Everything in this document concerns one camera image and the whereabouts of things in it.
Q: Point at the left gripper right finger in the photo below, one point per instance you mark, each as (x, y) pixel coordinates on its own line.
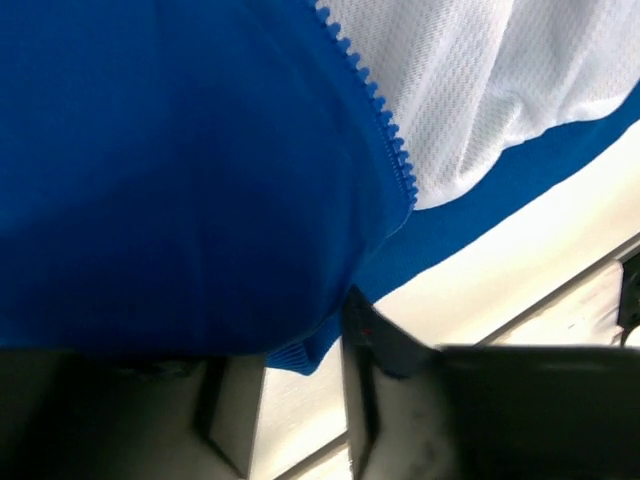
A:
(484, 412)

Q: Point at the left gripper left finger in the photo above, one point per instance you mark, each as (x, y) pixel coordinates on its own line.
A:
(68, 417)

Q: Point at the blue white red jacket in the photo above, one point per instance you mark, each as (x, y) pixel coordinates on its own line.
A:
(199, 178)

